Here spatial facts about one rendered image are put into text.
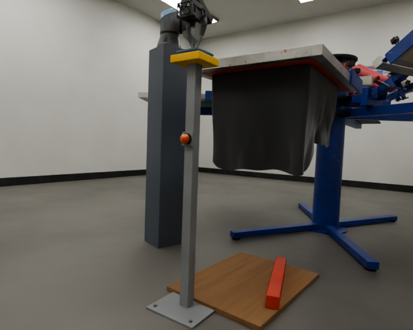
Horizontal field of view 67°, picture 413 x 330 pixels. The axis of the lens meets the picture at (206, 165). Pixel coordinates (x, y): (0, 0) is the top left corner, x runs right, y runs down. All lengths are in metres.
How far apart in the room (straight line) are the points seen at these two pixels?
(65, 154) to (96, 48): 1.77
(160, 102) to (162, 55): 0.27
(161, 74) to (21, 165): 3.28
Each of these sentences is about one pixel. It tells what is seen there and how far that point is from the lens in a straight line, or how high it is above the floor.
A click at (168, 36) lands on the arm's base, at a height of 1.26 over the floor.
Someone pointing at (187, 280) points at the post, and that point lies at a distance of 1.27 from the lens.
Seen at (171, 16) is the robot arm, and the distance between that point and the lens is 2.06.
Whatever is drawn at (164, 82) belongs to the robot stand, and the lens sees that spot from 1.89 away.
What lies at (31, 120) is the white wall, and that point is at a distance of 4.91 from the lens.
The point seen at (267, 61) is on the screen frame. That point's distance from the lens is 1.26.
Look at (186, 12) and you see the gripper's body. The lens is 1.21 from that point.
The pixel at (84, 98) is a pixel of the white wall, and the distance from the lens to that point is 5.35.
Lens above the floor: 0.63
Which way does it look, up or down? 4 degrees down
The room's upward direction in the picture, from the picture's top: 2 degrees clockwise
